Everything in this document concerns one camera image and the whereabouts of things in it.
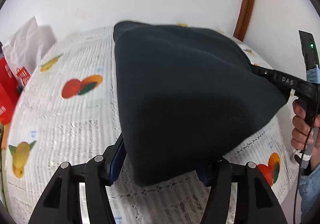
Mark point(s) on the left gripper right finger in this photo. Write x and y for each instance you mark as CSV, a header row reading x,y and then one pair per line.
x,y
218,177

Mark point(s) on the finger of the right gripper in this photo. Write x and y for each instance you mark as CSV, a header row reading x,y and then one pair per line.
x,y
263,72

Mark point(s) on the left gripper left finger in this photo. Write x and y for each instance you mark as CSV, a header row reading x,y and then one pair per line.
x,y
101,172

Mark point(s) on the black long-sleeve sweatshirt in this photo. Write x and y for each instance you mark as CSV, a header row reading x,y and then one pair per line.
x,y
185,96

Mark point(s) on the person's right hand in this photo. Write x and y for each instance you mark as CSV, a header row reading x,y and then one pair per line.
x,y
300,133

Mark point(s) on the fruit-print white tablecloth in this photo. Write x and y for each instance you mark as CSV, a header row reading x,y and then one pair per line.
x,y
69,114

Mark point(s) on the red paper shopping bag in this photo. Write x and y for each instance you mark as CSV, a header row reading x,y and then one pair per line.
x,y
8,92

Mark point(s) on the white Miniso paper bag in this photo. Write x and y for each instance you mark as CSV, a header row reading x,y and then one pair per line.
x,y
25,49

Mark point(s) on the white cable connector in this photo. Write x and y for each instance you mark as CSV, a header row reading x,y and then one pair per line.
x,y
302,157

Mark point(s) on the brown wooden door frame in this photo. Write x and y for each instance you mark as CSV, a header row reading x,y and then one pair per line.
x,y
244,18

